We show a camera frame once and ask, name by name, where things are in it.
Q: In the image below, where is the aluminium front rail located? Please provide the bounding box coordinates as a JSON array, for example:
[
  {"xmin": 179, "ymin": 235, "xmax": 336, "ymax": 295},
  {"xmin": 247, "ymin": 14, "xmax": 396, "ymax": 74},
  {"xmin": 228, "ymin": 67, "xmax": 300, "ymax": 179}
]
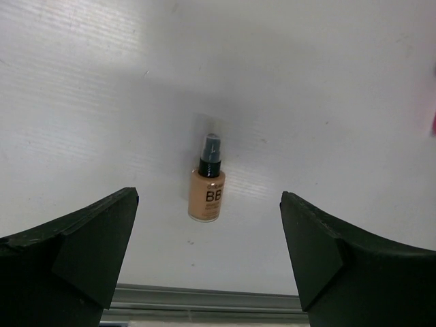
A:
[{"xmin": 101, "ymin": 284, "xmax": 309, "ymax": 326}]

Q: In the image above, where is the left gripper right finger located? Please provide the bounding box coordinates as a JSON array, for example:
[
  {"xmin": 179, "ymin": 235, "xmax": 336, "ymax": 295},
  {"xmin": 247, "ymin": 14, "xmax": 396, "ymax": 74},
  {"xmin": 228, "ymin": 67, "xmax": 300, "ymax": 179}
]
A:
[{"xmin": 280, "ymin": 192, "xmax": 435, "ymax": 326}]

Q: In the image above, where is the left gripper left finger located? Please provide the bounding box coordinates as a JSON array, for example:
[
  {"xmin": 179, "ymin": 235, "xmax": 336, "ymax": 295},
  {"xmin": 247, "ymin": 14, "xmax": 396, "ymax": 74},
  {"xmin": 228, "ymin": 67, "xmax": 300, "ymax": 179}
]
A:
[{"xmin": 1, "ymin": 187, "xmax": 139, "ymax": 326}]

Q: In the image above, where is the BB foundation pump bottle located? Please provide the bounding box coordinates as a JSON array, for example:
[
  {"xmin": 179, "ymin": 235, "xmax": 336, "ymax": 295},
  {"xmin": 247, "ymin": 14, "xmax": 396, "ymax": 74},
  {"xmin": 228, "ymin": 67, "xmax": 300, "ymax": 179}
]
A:
[{"xmin": 188, "ymin": 133, "xmax": 225, "ymax": 222}]

